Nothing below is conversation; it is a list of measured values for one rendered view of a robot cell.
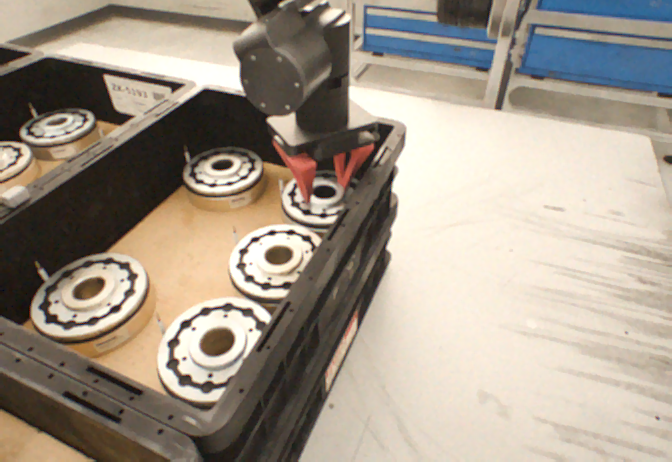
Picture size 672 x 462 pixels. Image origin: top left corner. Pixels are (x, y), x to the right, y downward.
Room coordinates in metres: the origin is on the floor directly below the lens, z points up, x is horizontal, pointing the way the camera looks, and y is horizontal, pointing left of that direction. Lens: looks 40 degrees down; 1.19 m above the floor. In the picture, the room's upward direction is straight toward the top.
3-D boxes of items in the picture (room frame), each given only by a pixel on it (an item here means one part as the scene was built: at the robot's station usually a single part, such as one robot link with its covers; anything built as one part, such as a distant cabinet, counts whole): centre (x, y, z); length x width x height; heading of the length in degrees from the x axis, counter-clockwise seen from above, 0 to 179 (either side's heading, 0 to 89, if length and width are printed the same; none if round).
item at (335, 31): (0.41, 0.02, 1.04); 0.07 x 0.06 x 0.07; 159
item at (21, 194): (0.32, 0.30, 0.94); 0.02 x 0.01 x 0.01; 157
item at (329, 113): (0.42, 0.02, 0.98); 0.10 x 0.07 x 0.07; 120
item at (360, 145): (0.42, 0.01, 0.91); 0.07 x 0.07 x 0.09; 30
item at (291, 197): (0.42, 0.02, 0.86); 0.10 x 0.10 x 0.01
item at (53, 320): (0.27, 0.24, 0.86); 0.10 x 0.10 x 0.01
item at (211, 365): (0.21, 0.10, 0.86); 0.05 x 0.05 x 0.01
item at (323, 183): (0.42, 0.02, 0.86); 0.05 x 0.05 x 0.01
